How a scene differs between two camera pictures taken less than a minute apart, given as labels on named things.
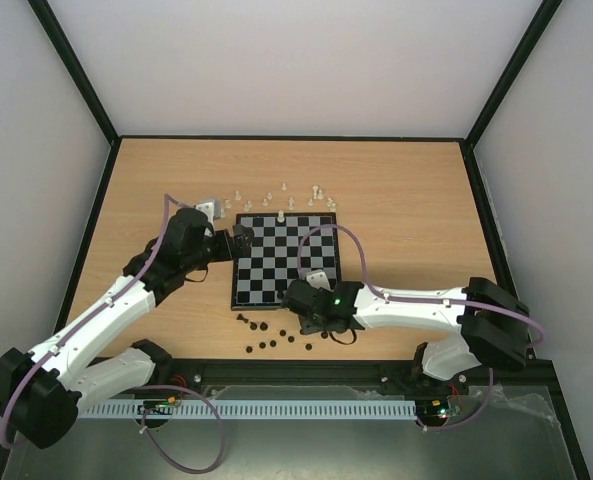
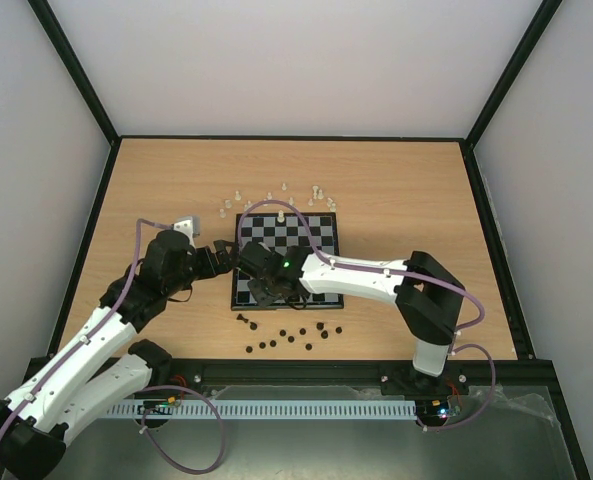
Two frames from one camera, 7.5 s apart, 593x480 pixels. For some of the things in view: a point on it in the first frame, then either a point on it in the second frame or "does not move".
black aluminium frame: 314,375 does not move
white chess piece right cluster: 320,193 does not move
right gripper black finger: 311,323 → 261,288
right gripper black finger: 341,325 → 291,296
